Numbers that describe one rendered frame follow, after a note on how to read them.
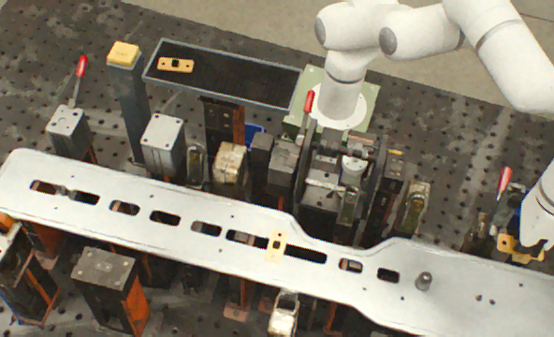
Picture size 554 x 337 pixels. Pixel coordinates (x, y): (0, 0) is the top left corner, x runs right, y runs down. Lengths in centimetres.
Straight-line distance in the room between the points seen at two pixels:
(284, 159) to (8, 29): 129
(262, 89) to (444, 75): 187
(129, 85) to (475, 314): 100
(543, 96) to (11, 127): 159
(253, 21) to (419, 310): 224
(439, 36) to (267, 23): 214
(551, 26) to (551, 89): 266
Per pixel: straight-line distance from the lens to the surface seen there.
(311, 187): 160
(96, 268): 145
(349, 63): 176
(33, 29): 244
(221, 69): 157
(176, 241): 148
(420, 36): 130
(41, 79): 227
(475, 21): 116
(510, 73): 111
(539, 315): 154
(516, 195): 141
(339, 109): 190
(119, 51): 164
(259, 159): 153
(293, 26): 338
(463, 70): 334
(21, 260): 157
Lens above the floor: 231
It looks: 56 degrees down
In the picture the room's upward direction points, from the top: 4 degrees clockwise
